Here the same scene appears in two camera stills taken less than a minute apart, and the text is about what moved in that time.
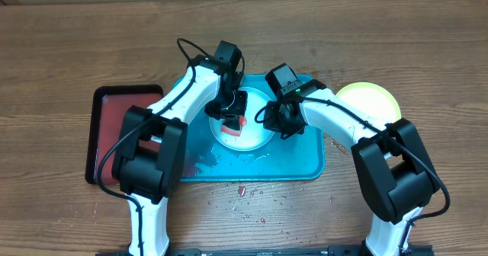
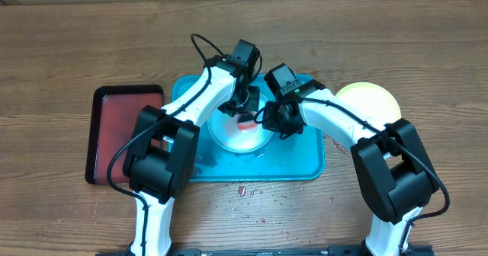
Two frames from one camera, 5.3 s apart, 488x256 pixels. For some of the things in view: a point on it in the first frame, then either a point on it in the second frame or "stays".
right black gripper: [278, 126] stays
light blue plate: [254, 135] stays
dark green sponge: [232, 125] → [246, 122]
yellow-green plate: [371, 99] stays
